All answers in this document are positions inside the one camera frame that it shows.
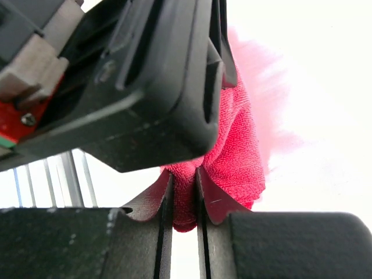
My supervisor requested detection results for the red towel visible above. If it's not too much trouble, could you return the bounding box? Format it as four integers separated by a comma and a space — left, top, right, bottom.
165, 27, 290, 233

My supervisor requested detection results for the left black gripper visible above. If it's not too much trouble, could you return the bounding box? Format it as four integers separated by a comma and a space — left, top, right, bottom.
1, 1, 237, 173

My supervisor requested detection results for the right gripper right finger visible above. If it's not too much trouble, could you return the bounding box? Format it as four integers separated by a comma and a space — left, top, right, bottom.
196, 168, 371, 279

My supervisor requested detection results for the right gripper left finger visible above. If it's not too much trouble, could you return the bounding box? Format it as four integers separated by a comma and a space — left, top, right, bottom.
1, 171, 173, 278

